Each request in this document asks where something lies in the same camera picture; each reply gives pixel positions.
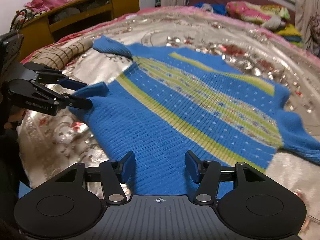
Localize blue striped knit sweater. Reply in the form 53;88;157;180
71;36;319;195

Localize blue clothes on sofa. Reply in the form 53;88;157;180
194;2;227;15

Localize checked beige bamboo mat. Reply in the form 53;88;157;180
27;38;93;70

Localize wooden desk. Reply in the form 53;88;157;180
18;0;140;61

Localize floral satin bedspread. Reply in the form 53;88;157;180
20;7;319;238

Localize yellow folded cloth stack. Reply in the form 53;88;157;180
274;23;303;48

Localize beige right curtain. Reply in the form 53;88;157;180
295;0;319;57

